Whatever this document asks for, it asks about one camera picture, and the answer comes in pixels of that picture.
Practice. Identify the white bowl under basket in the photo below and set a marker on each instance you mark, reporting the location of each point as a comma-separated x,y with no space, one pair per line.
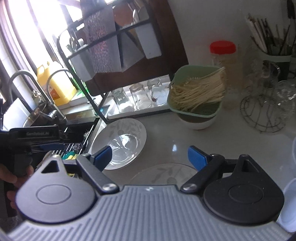
196,123

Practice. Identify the wire glass holder stand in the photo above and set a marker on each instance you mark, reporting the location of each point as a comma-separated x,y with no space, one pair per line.
268,104

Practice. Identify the person's left hand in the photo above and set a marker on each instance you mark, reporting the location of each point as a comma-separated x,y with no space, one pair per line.
9,177

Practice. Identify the white floral plate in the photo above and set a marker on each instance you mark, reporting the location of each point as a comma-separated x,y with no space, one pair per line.
164,174
126,137

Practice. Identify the pale blue plastic bowl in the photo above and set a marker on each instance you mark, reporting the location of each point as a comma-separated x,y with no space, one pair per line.
286,218

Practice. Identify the chrome kitchen faucet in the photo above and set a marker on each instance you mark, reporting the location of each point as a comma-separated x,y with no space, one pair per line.
44,93

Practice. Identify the white rack drip tray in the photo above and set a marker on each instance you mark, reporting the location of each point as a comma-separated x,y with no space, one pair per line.
113,112

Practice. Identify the green chopstick holder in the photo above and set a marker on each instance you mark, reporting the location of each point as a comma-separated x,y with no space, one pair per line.
275,46

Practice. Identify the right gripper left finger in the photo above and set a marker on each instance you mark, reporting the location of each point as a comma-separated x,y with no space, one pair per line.
92,166

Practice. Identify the red lid plastic jar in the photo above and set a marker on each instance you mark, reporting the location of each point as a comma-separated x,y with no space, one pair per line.
226,54

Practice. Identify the yellow oil jug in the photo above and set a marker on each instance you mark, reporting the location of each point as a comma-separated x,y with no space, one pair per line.
60,87

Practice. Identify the dry noodle bundle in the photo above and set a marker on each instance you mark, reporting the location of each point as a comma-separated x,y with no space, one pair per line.
198,93

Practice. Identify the glass cup in tray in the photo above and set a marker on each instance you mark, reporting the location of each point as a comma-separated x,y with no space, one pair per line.
140,96
122,101
158,91

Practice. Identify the green square noodle basket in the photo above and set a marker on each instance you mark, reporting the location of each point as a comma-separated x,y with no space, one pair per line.
196,92

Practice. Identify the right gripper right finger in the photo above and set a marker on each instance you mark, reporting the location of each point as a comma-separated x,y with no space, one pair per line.
207,167

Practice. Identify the dark metal dish rack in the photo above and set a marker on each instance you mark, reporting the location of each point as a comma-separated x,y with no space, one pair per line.
122,43

